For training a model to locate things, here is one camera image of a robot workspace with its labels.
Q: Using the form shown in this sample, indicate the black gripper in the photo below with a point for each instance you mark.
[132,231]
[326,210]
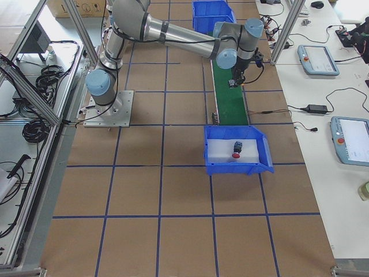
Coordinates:
[240,67]

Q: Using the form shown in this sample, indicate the red mushroom push button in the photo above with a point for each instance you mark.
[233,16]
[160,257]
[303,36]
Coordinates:
[237,149]

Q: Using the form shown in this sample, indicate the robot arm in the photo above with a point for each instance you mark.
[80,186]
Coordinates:
[233,46]

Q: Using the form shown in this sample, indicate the green conveyor belt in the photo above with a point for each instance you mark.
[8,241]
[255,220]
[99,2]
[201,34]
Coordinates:
[229,101]

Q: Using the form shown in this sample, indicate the right blue plastic bin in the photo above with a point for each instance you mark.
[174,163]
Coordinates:
[238,132]

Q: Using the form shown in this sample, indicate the blue plastic bin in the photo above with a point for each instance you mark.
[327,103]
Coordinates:
[207,13]
[238,132]

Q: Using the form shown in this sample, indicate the left blue plastic bin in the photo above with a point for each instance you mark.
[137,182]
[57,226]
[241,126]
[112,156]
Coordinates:
[207,13]

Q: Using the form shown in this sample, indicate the white foam pad right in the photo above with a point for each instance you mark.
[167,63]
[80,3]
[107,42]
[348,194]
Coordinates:
[221,151]

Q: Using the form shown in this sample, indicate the far teach pendant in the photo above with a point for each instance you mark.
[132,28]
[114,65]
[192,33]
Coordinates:
[317,60]

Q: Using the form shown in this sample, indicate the teach pendant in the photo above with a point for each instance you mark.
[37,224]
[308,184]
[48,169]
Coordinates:
[350,139]
[317,60]

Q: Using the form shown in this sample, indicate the black power brick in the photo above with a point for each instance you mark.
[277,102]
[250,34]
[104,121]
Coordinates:
[315,109]

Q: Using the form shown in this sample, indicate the black computer mouse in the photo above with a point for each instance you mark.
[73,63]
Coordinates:
[317,4]

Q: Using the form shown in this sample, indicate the near teach pendant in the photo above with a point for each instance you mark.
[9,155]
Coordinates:
[350,139]

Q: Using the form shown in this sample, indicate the cardboard box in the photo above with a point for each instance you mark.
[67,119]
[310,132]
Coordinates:
[86,8]

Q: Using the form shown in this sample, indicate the aluminium post right view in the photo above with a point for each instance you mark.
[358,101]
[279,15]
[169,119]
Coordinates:
[286,30]

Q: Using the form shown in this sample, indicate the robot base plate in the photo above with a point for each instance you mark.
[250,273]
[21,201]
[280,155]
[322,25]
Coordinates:
[118,115]

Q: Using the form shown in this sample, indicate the left aluminium frame structure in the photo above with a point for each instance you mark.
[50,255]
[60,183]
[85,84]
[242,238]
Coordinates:
[43,71]

